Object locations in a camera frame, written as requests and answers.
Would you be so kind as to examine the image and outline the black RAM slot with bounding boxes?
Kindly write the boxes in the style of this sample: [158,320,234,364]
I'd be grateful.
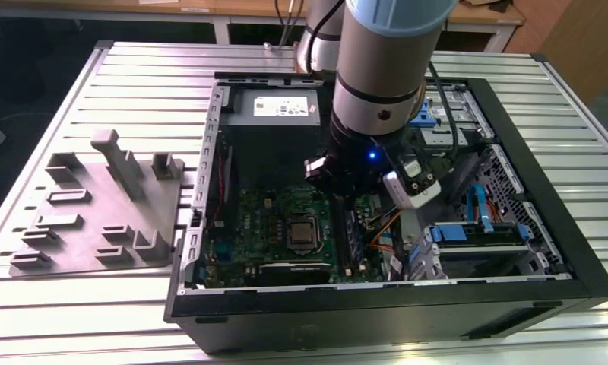
[331,195,346,271]

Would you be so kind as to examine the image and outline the silver CPU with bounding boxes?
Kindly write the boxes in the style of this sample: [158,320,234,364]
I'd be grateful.
[287,221,318,244]

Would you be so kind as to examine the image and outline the blue disk carrier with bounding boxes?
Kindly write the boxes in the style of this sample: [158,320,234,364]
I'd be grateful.
[423,222,530,248]
[407,99,440,129]

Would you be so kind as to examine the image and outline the CPU socket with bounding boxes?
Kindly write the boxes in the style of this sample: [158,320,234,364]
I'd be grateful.
[281,215,323,255]

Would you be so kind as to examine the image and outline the grey power supply unit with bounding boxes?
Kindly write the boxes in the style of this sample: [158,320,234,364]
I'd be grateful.
[221,87,335,187]

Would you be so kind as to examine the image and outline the green motherboard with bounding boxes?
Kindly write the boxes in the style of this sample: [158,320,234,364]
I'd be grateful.
[201,185,386,286]

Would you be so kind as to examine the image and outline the silver metal drive cage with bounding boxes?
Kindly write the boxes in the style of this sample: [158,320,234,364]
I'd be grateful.
[421,223,561,282]
[409,81,493,163]

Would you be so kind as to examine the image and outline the black graphics card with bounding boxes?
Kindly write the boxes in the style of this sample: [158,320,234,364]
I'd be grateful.
[255,261,331,286]

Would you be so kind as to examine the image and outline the black PC case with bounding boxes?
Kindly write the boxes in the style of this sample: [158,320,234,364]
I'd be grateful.
[162,71,608,357]

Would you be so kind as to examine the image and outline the grey parts rack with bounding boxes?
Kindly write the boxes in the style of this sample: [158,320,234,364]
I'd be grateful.
[6,129,186,278]

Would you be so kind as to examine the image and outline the brown cardboard piece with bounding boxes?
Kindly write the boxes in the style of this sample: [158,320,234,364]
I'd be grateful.
[458,0,522,13]

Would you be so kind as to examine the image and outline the wooden cabinet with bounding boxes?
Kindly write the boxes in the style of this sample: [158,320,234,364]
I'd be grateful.
[505,0,608,104]

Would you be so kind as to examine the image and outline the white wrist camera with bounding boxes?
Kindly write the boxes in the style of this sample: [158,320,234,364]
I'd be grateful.
[381,159,442,211]

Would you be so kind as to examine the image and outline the orange wire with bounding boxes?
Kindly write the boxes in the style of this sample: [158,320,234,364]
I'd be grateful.
[367,213,402,252]

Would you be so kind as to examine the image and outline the black cable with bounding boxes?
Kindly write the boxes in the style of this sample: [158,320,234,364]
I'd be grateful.
[423,64,470,172]
[302,0,346,83]

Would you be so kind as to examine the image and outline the blue flat data cable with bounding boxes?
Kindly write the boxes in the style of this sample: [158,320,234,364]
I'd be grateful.
[466,184,496,233]

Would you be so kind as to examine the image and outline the wooden desk white frame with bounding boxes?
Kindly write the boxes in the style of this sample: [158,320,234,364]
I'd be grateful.
[0,0,525,54]

